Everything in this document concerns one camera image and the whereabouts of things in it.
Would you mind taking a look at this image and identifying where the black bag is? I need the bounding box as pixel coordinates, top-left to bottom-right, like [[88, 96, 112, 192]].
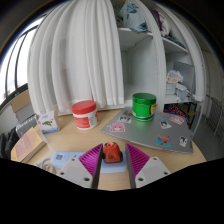
[[0, 127, 20, 159]]

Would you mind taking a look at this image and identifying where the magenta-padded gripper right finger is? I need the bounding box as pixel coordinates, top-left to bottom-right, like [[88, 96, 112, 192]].
[[124, 143, 172, 189]]

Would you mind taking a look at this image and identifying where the colourful patterned bag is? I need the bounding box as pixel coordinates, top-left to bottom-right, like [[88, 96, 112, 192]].
[[163, 103, 189, 126]]

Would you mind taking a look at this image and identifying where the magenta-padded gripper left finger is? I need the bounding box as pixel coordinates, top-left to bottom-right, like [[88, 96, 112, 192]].
[[56, 143, 104, 189]]

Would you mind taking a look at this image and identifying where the light blue power strip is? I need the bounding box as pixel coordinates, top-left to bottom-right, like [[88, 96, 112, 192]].
[[50, 150, 129, 174]]

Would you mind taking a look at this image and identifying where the white jar with red lid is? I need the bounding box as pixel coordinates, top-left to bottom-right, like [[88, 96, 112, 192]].
[[71, 99, 100, 130]]

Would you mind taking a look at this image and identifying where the yellow book with pink cover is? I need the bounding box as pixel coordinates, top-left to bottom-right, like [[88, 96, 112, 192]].
[[10, 126, 48, 164]]

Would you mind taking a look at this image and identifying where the white metal rack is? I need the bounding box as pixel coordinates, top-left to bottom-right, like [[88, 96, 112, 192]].
[[204, 96, 224, 144]]

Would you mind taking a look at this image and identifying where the brown cardboard box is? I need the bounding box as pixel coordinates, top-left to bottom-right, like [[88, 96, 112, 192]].
[[9, 89, 34, 123]]

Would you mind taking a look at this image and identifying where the small white printed box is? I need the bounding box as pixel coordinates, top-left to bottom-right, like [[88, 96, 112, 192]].
[[36, 109, 61, 135]]

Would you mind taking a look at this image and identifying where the small wooden stool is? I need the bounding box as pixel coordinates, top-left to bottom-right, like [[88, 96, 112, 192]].
[[179, 101, 198, 128]]

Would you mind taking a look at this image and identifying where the silver laptop with stickers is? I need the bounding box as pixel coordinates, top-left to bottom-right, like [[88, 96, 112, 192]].
[[100, 106, 194, 155]]

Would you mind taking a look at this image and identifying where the white curtain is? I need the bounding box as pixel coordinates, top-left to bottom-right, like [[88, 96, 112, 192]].
[[27, 0, 126, 116]]

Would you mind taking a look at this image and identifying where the dark-framed window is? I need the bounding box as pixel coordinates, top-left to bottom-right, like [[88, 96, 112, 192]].
[[0, 19, 38, 108]]

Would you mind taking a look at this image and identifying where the white shelf unit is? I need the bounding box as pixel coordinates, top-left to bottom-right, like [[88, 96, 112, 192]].
[[113, 0, 206, 106]]

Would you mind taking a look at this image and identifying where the white power strip cable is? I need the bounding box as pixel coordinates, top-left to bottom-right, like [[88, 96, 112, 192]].
[[33, 158, 58, 174]]

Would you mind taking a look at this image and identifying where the grey ribbed suitcase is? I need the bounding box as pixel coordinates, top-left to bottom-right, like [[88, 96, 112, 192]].
[[14, 114, 39, 138]]

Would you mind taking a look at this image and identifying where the green metal can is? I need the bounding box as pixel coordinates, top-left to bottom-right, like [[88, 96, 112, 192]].
[[131, 92, 158, 123]]

